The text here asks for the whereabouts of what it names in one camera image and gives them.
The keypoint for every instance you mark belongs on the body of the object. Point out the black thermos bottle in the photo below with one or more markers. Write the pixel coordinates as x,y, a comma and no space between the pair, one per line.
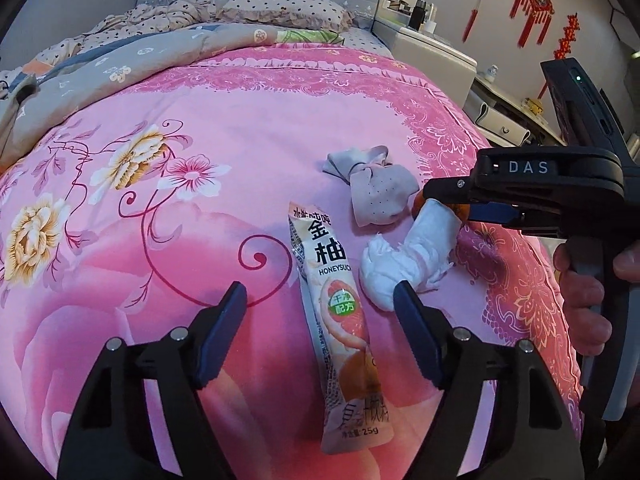
417,16

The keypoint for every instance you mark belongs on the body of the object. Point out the grey knotted sock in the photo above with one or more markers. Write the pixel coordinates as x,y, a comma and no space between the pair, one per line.
379,189

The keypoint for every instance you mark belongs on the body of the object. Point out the right hand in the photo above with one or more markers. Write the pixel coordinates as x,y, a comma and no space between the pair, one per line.
588,330

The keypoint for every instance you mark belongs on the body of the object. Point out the centre red knot hanging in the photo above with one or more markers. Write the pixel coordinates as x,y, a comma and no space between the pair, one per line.
530,7

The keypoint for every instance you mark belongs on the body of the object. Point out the yellow pot ornament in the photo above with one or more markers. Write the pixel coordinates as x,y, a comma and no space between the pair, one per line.
534,106

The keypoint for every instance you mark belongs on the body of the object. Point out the white coffee table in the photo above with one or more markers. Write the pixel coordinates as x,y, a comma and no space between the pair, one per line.
505,121

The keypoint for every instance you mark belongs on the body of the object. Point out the polka dot duvet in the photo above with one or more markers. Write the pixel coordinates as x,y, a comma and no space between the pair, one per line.
143,19

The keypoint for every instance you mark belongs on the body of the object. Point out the pomelo snack wrapper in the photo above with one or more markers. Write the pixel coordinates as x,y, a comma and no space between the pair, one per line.
355,413

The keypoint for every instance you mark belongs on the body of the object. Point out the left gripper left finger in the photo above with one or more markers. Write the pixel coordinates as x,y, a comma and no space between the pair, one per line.
109,435

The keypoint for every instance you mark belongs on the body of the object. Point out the pink floral bedspread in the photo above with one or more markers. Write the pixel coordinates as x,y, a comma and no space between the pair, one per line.
142,208

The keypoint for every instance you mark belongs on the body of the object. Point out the white tissue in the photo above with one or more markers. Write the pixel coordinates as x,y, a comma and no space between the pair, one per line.
422,258

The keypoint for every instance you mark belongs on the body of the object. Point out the right red knot hanging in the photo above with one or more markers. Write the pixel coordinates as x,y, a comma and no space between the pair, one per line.
566,40

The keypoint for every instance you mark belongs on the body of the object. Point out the small white bottle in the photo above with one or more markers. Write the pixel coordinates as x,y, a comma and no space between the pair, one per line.
491,73

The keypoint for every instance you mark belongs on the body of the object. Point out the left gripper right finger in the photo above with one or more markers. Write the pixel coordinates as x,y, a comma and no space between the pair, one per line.
530,435

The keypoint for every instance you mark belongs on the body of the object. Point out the polka dot pillow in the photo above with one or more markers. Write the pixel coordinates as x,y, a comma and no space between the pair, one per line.
305,14

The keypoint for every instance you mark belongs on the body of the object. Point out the white bedside cabinet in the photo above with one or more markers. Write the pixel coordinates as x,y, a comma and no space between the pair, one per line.
450,69

